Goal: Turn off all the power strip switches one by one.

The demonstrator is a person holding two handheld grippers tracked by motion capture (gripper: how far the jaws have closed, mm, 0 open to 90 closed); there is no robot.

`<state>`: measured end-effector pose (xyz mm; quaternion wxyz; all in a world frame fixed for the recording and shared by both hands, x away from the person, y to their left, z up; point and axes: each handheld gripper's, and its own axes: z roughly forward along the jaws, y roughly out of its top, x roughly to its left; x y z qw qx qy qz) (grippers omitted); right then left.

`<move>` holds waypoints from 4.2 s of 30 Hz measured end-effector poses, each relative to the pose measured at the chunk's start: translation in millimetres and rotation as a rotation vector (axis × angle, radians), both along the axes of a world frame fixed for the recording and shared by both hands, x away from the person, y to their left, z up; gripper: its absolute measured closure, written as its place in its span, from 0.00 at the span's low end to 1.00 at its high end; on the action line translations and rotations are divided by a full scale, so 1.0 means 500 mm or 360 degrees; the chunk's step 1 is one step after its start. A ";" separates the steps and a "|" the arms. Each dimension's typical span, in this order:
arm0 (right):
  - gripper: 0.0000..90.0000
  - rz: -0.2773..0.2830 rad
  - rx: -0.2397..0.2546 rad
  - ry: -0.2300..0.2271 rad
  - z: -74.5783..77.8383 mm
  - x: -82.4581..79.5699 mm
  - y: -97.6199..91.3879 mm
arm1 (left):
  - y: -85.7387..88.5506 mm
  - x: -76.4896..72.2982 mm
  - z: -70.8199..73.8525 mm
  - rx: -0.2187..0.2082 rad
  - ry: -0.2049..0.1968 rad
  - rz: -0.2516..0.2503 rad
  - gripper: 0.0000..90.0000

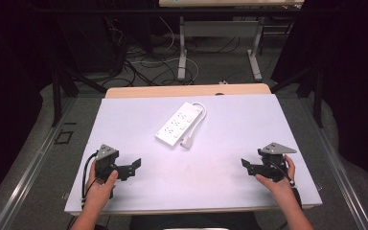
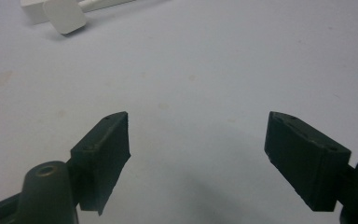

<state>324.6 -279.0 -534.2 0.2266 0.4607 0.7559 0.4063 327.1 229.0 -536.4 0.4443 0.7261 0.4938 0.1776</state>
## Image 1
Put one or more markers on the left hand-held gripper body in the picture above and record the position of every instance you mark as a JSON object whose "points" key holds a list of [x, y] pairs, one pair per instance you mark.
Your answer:
{"points": [[106, 156]]}

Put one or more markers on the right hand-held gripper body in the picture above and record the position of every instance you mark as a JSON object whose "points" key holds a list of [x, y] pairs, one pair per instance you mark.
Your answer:
{"points": [[273, 159]]}

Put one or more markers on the white power plug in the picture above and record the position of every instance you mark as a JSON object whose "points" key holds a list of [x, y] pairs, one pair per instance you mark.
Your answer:
{"points": [[187, 142]]}

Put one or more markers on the white power strip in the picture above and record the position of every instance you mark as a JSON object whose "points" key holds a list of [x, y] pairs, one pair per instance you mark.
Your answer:
{"points": [[178, 125]]}

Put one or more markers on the person's right hand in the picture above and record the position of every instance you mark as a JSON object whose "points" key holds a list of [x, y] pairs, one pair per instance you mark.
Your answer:
{"points": [[282, 191]]}

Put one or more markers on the person's left hand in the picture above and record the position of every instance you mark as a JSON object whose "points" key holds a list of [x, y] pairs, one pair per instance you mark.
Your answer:
{"points": [[97, 195]]}

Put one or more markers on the white table board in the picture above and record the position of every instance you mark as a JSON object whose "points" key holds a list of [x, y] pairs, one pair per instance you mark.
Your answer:
{"points": [[220, 166]]}

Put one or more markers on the black metal stand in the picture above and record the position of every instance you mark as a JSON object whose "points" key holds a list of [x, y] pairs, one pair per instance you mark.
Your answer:
{"points": [[317, 96], [57, 96]]}

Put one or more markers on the person's dark clothing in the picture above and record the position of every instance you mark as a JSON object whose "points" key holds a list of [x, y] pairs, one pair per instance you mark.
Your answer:
{"points": [[195, 221]]}

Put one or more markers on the light wooden table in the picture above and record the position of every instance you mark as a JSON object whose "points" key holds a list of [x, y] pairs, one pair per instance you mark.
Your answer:
{"points": [[172, 91]]}

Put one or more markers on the dark curtain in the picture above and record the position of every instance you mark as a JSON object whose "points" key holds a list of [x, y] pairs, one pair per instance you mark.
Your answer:
{"points": [[354, 64], [9, 96]]}

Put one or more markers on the desk with white legs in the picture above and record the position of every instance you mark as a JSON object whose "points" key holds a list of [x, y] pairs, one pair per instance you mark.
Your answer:
{"points": [[220, 28]]}

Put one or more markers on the black square floor frame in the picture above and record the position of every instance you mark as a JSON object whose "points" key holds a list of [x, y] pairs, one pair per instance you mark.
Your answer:
{"points": [[57, 138]]}

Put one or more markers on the metal floor rail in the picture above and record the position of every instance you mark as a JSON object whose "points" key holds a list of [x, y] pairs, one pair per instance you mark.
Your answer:
{"points": [[28, 175], [341, 172]]}

